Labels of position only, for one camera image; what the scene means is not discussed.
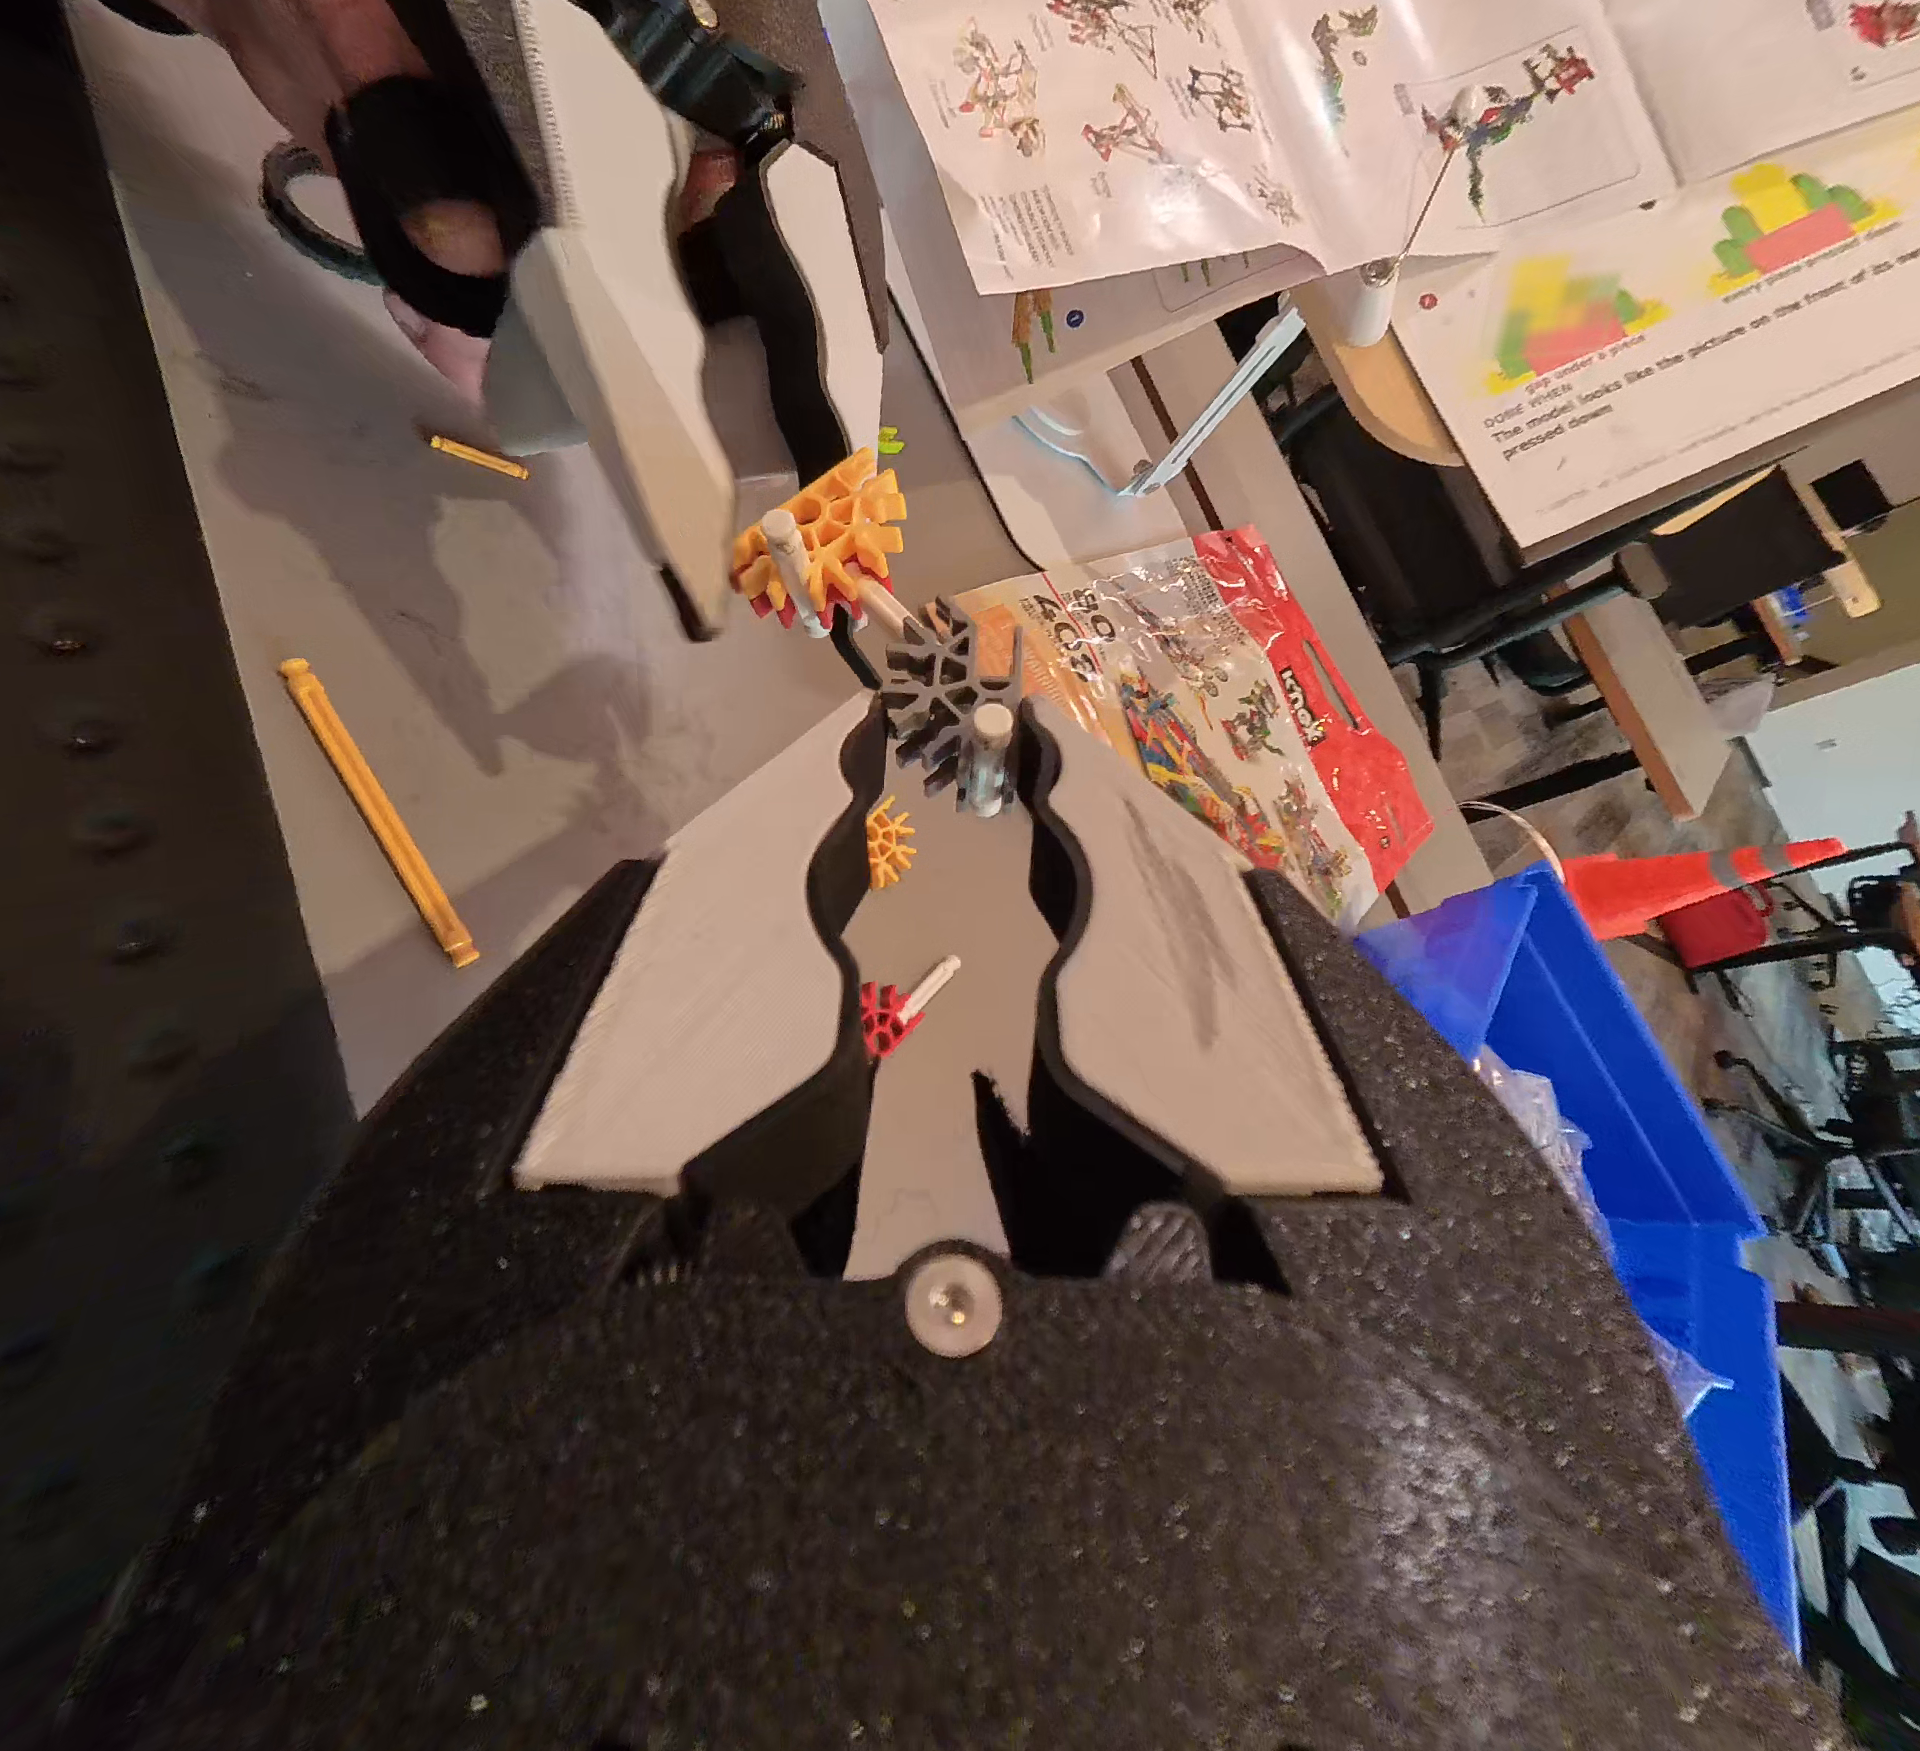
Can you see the grey connector assembly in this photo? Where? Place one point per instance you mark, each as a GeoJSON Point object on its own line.
{"type": "Point", "coordinates": [944, 677]}

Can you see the white stand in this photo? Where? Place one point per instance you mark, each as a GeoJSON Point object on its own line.
{"type": "Point", "coordinates": [1215, 415]}

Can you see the orange traffic cone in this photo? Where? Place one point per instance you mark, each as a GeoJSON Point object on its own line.
{"type": "Point", "coordinates": [1664, 881]}

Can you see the clear plastic bag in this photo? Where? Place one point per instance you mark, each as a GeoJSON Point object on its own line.
{"type": "Point", "coordinates": [1559, 1180]}

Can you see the yellow and red connector assembly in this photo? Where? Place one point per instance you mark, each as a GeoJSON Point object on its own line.
{"type": "Point", "coordinates": [840, 521]}

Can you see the yellow connector piece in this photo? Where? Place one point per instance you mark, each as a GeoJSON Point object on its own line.
{"type": "Point", "coordinates": [890, 839]}

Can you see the yellow plastic rod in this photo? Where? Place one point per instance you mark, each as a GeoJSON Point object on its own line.
{"type": "Point", "coordinates": [376, 805]}
{"type": "Point", "coordinates": [476, 455]}

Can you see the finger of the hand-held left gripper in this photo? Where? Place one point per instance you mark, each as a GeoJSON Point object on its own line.
{"type": "Point", "coordinates": [631, 280]}
{"type": "Point", "coordinates": [837, 296]}

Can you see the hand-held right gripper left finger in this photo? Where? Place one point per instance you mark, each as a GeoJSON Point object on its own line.
{"type": "Point", "coordinates": [690, 1014]}

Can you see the red connector with white rod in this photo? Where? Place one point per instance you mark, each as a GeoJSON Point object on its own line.
{"type": "Point", "coordinates": [889, 1014]}

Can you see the blue plastic bin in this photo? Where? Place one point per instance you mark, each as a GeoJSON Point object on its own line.
{"type": "Point", "coordinates": [1621, 1031]}

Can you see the wooden clip stand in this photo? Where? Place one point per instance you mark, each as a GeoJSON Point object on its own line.
{"type": "Point", "coordinates": [1381, 385]}

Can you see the instruction booklet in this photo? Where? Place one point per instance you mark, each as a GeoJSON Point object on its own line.
{"type": "Point", "coordinates": [1200, 56]}

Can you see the white sheet with coloured blocks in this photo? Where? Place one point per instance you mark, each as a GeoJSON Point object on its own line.
{"type": "Point", "coordinates": [1695, 356]}

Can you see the orange toy package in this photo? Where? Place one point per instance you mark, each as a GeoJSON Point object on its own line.
{"type": "Point", "coordinates": [1275, 731]}

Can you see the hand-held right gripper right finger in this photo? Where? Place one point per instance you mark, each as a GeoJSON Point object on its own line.
{"type": "Point", "coordinates": [1200, 1014]}

